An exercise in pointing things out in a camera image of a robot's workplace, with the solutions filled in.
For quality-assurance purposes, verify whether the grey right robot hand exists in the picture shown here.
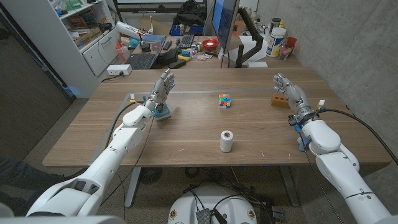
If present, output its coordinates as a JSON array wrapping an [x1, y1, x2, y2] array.
[[272, 72, 314, 116]]

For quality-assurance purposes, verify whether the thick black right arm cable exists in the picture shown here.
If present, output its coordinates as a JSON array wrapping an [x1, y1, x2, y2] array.
[[318, 107, 398, 166]]

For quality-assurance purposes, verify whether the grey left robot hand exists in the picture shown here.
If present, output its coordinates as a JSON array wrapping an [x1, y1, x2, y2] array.
[[145, 68, 177, 110]]

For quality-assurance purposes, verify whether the orange block with holes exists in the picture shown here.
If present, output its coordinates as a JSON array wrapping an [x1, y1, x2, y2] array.
[[271, 94, 292, 110]]

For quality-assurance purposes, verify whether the dark-lidded canister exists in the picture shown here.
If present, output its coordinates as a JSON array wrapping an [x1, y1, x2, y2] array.
[[269, 17, 282, 35]]

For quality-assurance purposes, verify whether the large white canister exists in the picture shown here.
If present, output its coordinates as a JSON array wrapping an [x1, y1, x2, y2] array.
[[266, 27, 287, 58]]

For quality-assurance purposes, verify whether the white power strip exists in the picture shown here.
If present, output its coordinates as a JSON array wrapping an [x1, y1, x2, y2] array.
[[106, 63, 133, 77]]

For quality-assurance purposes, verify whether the black computer monitor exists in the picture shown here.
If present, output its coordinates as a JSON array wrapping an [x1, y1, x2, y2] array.
[[211, 0, 241, 53]]

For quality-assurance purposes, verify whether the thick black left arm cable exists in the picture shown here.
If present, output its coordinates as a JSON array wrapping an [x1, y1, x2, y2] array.
[[104, 100, 147, 149]]

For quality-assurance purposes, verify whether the white cylindrical tube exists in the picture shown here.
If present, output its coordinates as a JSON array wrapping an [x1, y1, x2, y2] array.
[[115, 21, 147, 40]]

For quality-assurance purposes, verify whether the grey table leg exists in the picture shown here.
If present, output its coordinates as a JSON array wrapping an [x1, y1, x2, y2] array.
[[278, 164, 300, 208], [124, 167, 142, 208]]

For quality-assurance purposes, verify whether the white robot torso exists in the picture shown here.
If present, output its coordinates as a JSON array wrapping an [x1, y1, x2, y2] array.
[[167, 185, 258, 224]]

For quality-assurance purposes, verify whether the teal left wrist camera mount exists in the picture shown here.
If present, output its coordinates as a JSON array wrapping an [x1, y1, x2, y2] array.
[[154, 103, 172, 122]]

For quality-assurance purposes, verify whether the multicolour Rubik's cube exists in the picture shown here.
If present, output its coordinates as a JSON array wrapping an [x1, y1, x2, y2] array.
[[218, 93, 232, 110]]

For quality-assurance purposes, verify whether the black keyboard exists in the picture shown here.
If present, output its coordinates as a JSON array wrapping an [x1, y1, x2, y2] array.
[[177, 33, 195, 50]]

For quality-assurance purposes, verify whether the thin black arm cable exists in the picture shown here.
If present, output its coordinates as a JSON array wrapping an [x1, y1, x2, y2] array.
[[101, 113, 156, 205], [303, 148, 345, 224]]

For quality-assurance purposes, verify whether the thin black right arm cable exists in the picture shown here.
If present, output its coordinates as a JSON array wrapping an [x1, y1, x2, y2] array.
[[303, 148, 345, 224]]

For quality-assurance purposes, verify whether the black round floor fan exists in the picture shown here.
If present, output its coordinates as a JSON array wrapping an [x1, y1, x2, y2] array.
[[139, 167, 164, 185]]

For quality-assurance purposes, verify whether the black backpack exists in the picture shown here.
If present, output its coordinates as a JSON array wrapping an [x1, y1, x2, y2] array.
[[172, 0, 208, 27]]

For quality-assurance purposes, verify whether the blue toy camera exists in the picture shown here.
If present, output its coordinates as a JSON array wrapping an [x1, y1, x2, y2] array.
[[298, 134, 312, 152]]

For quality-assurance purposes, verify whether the black laptop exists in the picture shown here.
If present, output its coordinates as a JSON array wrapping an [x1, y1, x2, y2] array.
[[125, 39, 167, 70]]

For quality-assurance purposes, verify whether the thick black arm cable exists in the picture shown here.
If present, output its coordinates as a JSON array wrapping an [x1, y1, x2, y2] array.
[[104, 100, 147, 149], [318, 107, 398, 166]]

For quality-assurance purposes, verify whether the white shelf cabinet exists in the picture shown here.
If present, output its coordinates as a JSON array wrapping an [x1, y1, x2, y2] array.
[[0, 0, 121, 99]]

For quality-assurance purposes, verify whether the small black perforated box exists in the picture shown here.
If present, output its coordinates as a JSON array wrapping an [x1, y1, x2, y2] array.
[[195, 208, 212, 224]]

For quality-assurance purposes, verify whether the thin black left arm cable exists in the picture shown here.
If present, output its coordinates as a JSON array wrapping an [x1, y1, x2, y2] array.
[[101, 113, 156, 205]]

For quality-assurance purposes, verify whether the person in dark trousers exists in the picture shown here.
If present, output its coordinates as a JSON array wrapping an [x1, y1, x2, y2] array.
[[0, 154, 66, 217]]

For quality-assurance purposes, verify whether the white thread spool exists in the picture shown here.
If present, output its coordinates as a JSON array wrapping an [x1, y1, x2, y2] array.
[[220, 130, 234, 154]]

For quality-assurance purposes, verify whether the brown cardboard box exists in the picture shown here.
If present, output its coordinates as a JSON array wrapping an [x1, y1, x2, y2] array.
[[139, 16, 174, 36]]

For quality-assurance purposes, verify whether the red bowl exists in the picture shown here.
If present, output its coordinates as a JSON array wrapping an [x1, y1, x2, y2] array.
[[201, 38, 220, 52]]

